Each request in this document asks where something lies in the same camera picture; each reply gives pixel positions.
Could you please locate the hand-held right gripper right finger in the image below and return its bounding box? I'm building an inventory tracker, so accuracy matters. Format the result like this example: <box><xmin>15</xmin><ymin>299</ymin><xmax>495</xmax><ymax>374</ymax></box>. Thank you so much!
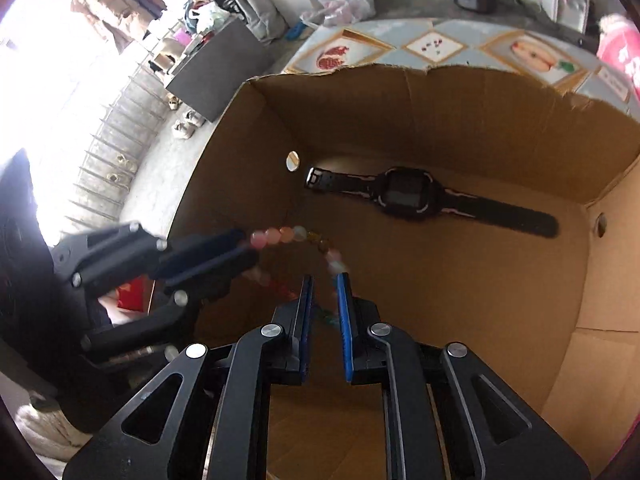
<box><xmin>336</xmin><ymin>272</ymin><xmax>592</xmax><ymax>480</ymax></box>

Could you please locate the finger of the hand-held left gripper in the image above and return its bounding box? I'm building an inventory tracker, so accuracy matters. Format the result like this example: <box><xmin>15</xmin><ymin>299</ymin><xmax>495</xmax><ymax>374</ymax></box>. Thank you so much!
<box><xmin>50</xmin><ymin>221</ymin><xmax>249</xmax><ymax>288</ymax></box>
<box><xmin>80</xmin><ymin>252</ymin><xmax>261</xmax><ymax>358</ymax></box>

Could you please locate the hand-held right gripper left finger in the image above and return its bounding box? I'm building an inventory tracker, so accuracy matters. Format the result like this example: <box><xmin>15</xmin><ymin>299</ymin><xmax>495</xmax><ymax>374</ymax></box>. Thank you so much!
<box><xmin>62</xmin><ymin>274</ymin><xmax>316</xmax><ymax>480</ymax></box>

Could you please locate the multicolour bead bracelet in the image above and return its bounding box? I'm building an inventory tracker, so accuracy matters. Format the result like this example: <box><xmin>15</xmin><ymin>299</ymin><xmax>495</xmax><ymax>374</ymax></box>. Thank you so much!
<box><xmin>245</xmin><ymin>225</ymin><xmax>347</xmax><ymax>328</ymax></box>

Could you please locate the brown cardboard box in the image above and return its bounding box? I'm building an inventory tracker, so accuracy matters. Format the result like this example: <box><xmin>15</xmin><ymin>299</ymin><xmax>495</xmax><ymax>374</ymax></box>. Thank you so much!
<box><xmin>165</xmin><ymin>64</ymin><xmax>640</xmax><ymax>480</ymax></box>

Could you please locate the black smart watch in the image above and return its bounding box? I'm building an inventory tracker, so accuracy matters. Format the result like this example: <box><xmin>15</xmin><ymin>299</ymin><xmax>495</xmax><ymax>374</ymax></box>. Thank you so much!
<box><xmin>304</xmin><ymin>166</ymin><xmax>559</xmax><ymax>239</ymax></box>

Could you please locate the green white fluffy robe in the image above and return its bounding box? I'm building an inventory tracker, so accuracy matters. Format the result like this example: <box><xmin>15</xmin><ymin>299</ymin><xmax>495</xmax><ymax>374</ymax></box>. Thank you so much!
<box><xmin>12</xmin><ymin>395</ymin><xmax>101</xmax><ymax>463</ymax></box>

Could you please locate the metal window grille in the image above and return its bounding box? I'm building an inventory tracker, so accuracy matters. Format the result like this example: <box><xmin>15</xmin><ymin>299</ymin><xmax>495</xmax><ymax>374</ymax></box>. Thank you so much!
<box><xmin>65</xmin><ymin>60</ymin><xmax>176</xmax><ymax>226</ymax></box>

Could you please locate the dark grey cabinet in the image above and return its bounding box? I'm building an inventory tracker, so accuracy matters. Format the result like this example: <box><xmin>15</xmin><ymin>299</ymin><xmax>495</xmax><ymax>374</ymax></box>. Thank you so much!
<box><xmin>165</xmin><ymin>20</ymin><xmax>273</xmax><ymax>123</ymax></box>

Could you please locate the pile of clothes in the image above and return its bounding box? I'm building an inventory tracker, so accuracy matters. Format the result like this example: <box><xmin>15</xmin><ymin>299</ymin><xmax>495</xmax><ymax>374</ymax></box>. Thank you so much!
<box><xmin>182</xmin><ymin>0</ymin><xmax>241</xmax><ymax>36</ymax></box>

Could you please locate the clear plastic bag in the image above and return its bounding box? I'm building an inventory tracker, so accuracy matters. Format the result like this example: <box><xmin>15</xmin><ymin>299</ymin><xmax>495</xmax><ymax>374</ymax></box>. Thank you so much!
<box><xmin>300</xmin><ymin>0</ymin><xmax>377</xmax><ymax>28</ymax></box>

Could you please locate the pink floral blanket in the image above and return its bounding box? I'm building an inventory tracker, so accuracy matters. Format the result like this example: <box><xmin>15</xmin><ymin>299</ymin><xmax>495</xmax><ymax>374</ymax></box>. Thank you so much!
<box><xmin>597</xmin><ymin>14</ymin><xmax>640</xmax><ymax>101</ymax></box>

